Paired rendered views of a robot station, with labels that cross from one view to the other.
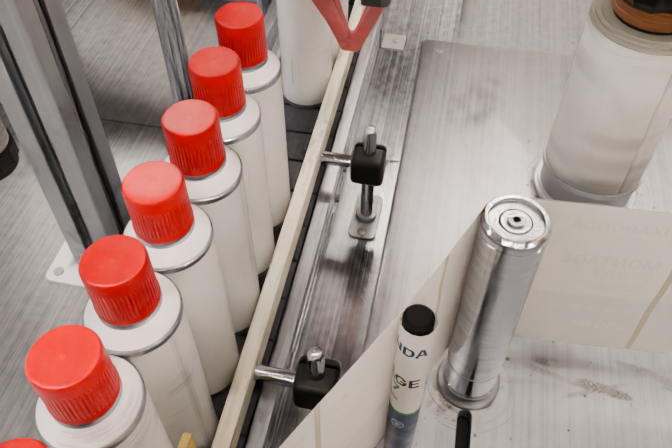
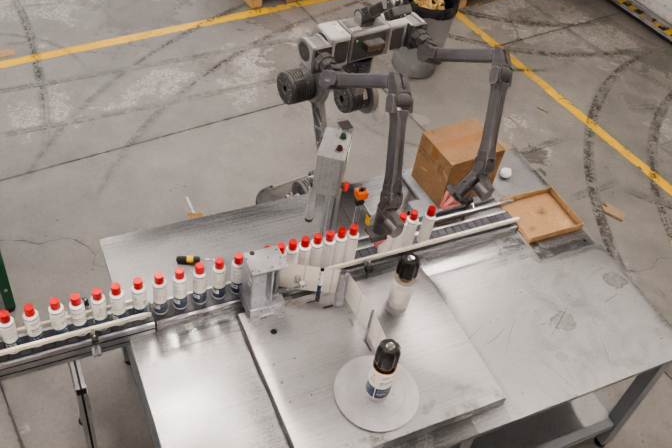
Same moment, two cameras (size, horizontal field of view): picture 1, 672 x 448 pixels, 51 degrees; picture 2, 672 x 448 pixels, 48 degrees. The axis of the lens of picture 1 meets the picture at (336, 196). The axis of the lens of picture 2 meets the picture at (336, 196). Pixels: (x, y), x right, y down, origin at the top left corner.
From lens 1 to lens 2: 258 cm
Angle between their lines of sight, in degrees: 33
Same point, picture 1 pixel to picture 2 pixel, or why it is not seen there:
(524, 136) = not seen: hidden behind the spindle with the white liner
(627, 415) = (349, 326)
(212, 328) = (313, 260)
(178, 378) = (302, 258)
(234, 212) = (328, 249)
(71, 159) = (325, 226)
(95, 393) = (292, 247)
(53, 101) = (327, 217)
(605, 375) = (354, 321)
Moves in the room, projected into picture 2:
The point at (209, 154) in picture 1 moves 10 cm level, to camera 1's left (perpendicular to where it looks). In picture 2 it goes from (329, 239) to (314, 222)
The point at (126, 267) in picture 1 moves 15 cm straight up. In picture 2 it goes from (305, 240) to (309, 213)
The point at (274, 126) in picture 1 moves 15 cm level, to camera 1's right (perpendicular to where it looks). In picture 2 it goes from (350, 246) to (373, 271)
